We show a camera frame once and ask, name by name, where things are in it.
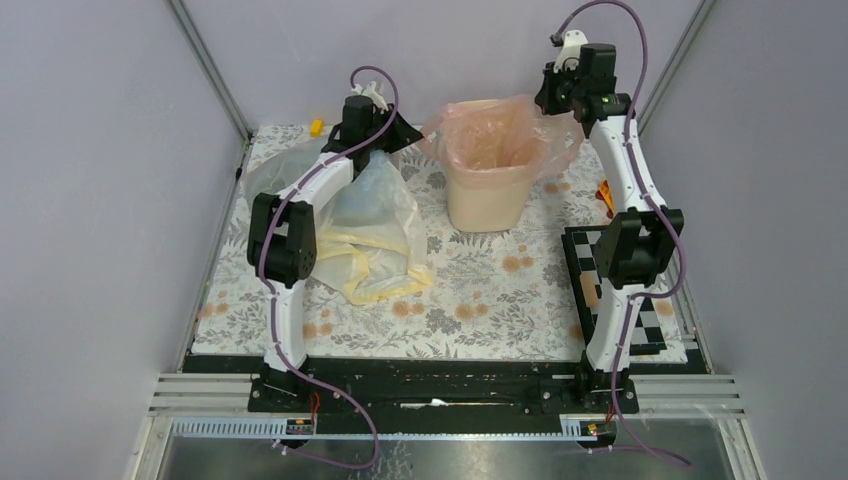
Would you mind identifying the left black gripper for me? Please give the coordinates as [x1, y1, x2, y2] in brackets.
[363, 103, 422, 153]

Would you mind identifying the pink plastic trash bag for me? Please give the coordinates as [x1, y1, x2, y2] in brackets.
[416, 95, 585, 189]

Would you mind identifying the beige plastic trash bin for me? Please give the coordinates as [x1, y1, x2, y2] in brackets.
[440, 95, 543, 233]

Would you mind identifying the clear white trash bag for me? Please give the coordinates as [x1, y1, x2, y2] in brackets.
[245, 138, 433, 305]

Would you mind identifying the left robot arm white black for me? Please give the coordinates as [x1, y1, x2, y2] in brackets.
[246, 93, 422, 411]

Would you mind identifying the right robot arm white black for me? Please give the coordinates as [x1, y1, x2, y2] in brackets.
[535, 31, 684, 412]

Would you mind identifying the yellow block far left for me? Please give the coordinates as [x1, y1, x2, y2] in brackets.
[309, 118, 324, 138]

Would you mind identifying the yellow red toy car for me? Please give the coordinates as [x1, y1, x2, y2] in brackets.
[595, 179, 615, 220]

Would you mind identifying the black white checkerboard plate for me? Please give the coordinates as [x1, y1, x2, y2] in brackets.
[561, 226, 671, 357]

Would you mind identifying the floral patterned table mat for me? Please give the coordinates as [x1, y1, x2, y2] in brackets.
[192, 124, 690, 364]

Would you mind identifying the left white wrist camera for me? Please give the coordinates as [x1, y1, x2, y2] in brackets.
[351, 80, 390, 112]

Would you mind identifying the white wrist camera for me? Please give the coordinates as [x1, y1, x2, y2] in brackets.
[351, 80, 390, 112]
[551, 29, 588, 74]

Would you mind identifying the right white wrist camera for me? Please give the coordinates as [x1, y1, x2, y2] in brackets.
[551, 29, 588, 74]

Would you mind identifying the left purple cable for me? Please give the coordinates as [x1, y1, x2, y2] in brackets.
[255, 65, 402, 472]

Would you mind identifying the purple cable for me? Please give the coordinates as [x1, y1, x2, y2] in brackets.
[255, 65, 402, 472]
[548, 0, 697, 472]

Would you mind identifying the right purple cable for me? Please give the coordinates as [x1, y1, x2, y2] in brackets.
[548, 0, 697, 472]

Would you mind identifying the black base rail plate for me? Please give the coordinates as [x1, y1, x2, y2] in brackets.
[185, 354, 641, 439]

